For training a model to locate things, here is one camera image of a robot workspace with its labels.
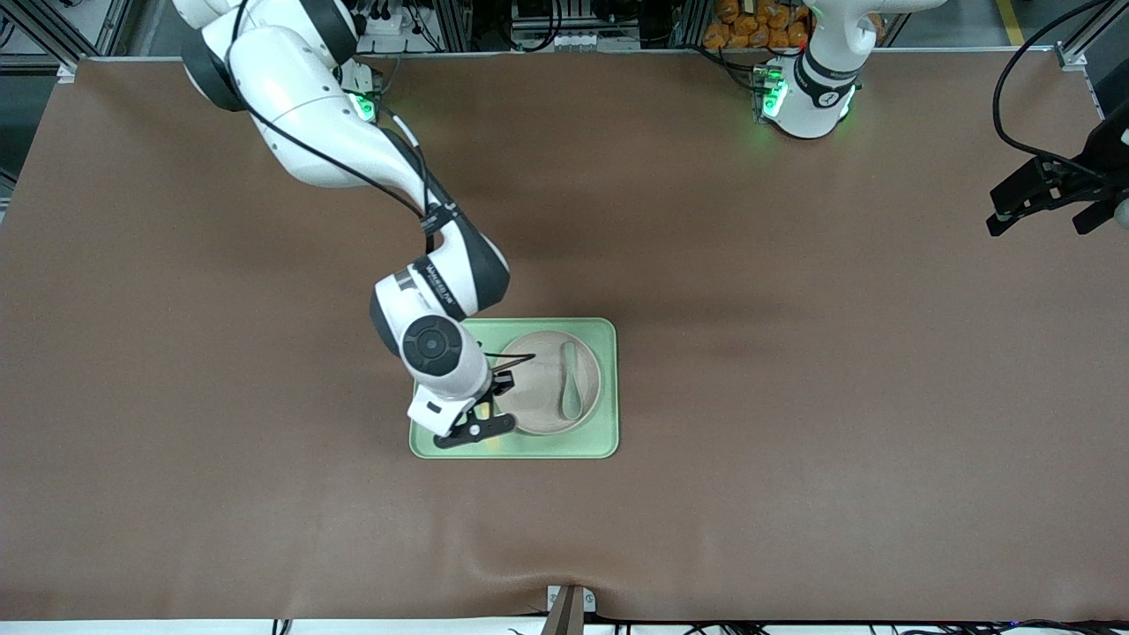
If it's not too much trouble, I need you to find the small metal clamp bracket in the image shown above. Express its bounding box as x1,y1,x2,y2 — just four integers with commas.
546,585,597,614

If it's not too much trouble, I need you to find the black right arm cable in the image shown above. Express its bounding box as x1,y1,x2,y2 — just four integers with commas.
225,0,537,371

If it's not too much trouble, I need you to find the grey camera mount pole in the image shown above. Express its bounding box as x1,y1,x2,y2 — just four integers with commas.
540,586,587,635

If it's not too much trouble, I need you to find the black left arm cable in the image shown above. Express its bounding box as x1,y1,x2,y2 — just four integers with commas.
992,0,1114,173

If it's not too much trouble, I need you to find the white power strip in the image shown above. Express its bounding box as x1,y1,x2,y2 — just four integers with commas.
357,0,426,38

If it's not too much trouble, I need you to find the pile of orange snacks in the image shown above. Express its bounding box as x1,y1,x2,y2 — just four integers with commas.
703,0,812,50

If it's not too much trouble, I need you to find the aluminium frame post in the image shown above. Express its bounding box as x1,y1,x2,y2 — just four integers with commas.
432,0,473,52

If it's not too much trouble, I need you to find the green plastic spoon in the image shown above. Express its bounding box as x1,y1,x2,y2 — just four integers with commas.
559,341,585,422

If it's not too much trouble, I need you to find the light green rectangular tray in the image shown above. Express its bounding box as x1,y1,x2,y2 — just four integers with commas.
408,317,620,460

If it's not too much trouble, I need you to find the round beige plate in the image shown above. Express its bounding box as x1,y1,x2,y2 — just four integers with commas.
492,330,604,437

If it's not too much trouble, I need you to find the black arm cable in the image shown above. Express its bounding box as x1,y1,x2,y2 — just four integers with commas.
225,0,537,371
992,0,1114,173

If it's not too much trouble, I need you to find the brown table mat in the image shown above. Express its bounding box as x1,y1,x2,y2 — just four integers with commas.
0,49,1129,623

